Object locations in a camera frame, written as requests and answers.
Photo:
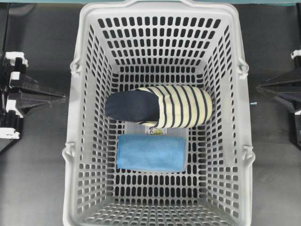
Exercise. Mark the navy striped cream slipper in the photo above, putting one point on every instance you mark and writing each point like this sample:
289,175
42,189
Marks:
162,106

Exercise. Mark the folded blue cloth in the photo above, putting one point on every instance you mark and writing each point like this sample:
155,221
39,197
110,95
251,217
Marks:
152,153

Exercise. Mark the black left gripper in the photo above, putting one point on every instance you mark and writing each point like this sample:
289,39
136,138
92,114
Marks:
12,103

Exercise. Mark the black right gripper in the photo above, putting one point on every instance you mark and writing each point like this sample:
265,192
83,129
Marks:
289,87

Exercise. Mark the grey plastic shopping basket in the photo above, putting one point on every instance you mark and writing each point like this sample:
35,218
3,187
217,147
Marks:
140,43

